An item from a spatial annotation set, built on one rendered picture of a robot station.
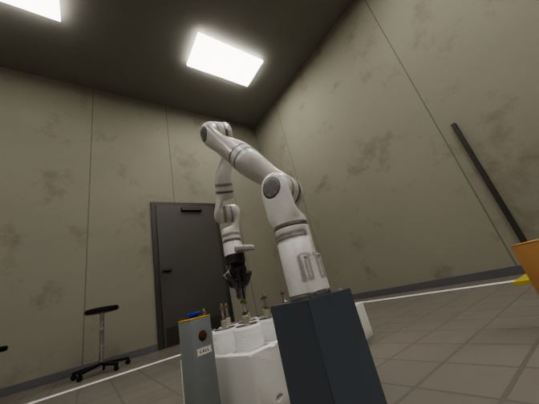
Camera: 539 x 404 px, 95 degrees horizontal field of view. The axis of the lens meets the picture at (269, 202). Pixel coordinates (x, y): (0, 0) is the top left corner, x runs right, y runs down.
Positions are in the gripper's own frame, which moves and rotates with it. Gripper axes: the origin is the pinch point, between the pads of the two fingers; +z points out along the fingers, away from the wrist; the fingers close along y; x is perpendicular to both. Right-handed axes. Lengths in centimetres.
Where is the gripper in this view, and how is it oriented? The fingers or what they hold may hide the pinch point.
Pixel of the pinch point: (241, 293)
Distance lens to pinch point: 95.3
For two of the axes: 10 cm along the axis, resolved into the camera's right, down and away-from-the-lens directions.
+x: 7.2, -4.0, -5.7
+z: 2.2, 9.1, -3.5
